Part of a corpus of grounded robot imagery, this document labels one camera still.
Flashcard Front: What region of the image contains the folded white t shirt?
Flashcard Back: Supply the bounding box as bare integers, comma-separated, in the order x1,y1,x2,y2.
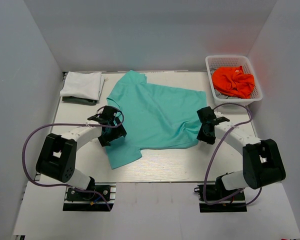
60,71,105,101

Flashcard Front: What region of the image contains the grey t shirt in basket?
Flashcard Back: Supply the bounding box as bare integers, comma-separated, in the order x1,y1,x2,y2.
214,89,239,100

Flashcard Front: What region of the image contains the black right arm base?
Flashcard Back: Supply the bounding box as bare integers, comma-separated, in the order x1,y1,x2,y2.
193,176,247,213

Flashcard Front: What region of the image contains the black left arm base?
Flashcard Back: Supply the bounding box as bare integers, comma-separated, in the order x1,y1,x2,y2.
62,182,116,212

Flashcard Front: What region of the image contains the white plastic basket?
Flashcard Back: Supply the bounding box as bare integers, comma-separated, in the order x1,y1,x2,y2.
205,55,263,106

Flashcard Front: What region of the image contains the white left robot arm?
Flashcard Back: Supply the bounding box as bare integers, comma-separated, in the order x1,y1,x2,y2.
36,105,127,200

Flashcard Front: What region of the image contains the teal t shirt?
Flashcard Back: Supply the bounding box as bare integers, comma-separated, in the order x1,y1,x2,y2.
105,70,207,169

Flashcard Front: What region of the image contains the orange t shirt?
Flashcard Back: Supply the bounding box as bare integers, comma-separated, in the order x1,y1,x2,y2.
211,66,256,99

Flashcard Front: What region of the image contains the folded dark green t shirt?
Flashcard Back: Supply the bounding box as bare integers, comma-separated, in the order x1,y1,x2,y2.
62,96,98,106

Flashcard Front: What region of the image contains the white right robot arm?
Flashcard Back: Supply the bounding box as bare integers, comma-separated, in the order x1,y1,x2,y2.
197,106,286,200

